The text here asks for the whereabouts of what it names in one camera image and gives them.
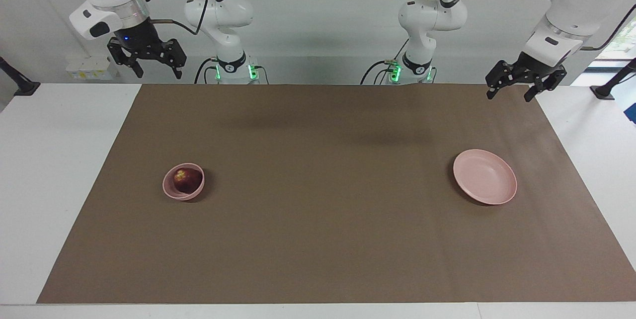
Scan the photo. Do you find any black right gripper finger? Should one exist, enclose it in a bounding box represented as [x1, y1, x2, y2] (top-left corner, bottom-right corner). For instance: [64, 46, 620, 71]
[165, 38, 187, 80]
[107, 41, 146, 80]

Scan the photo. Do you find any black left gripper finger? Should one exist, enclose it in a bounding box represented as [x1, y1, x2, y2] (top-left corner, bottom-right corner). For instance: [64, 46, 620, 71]
[523, 78, 548, 102]
[485, 61, 517, 100]

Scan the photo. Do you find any red apple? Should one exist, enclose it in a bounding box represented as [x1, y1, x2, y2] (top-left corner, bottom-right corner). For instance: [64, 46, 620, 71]
[173, 168, 202, 194]

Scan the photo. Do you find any pink plate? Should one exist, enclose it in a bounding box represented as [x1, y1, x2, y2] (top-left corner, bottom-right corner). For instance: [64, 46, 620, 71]
[453, 149, 518, 206]

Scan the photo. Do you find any pink bowl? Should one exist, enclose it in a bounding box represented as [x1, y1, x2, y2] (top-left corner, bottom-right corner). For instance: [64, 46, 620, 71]
[162, 162, 205, 201]

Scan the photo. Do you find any brown table mat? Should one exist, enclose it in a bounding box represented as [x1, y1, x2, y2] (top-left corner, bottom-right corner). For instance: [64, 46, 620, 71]
[37, 84, 636, 304]

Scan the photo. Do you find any black right base cable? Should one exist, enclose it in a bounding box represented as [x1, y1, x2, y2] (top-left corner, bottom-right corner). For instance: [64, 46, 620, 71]
[194, 57, 219, 84]

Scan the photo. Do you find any black base cable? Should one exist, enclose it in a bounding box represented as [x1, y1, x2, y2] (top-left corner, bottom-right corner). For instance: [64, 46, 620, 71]
[194, 57, 219, 84]
[360, 60, 398, 84]

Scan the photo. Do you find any black camera stand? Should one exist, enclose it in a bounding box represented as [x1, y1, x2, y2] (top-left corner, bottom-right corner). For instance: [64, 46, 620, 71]
[590, 58, 636, 100]
[0, 57, 40, 97]

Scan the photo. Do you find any black left base cable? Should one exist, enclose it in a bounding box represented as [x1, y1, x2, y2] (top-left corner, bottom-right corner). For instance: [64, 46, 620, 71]
[360, 60, 398, 84]

